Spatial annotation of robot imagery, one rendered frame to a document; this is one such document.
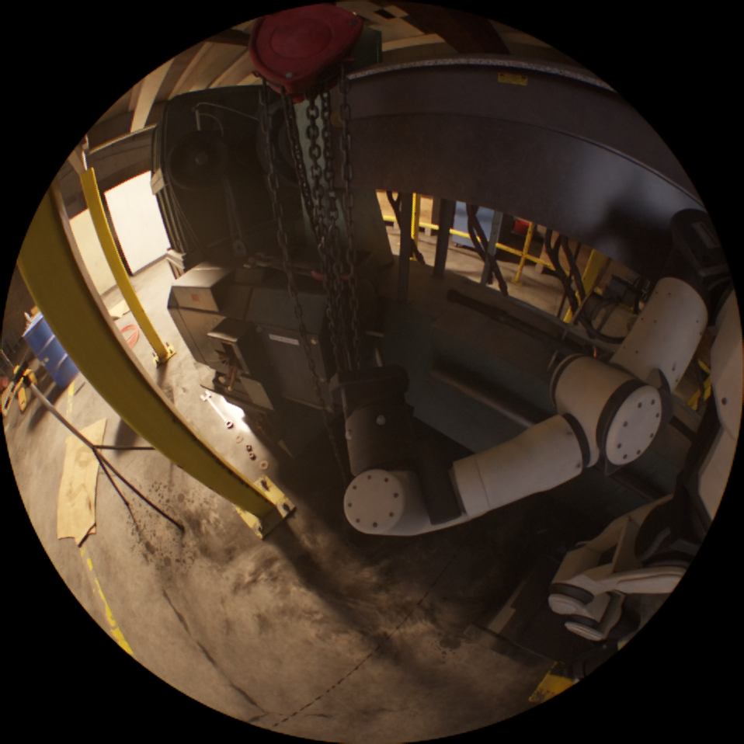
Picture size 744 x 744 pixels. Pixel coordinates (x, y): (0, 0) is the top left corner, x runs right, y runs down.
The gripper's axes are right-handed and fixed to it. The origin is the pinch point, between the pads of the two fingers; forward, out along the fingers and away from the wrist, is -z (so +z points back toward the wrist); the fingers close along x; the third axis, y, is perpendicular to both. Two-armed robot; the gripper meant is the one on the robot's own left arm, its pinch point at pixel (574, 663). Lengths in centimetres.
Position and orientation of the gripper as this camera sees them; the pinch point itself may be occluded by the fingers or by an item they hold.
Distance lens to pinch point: 90.6
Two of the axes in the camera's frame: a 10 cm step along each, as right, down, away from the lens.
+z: -0.5, -8.2, -5.6
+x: -10.0, 0.1, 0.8
